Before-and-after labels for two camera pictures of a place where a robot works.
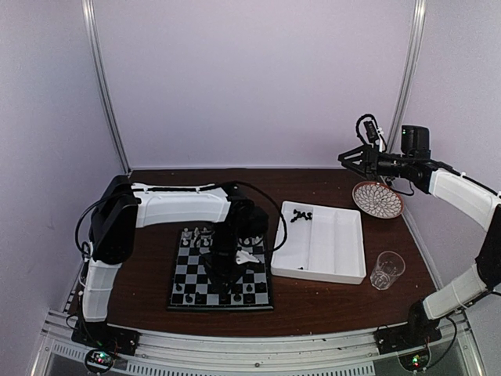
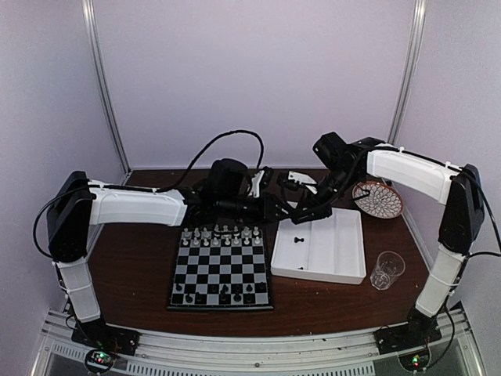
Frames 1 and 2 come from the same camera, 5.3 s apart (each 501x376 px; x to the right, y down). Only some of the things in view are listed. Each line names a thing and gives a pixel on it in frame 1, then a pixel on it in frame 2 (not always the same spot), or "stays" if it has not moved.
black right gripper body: (373, 167) → (325, 209)
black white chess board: (192, 290) stays
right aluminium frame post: (415, 54) stays
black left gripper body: (218, 264) → (266, 208)
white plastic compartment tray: (322, 244) stays
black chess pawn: (261, 287) stays
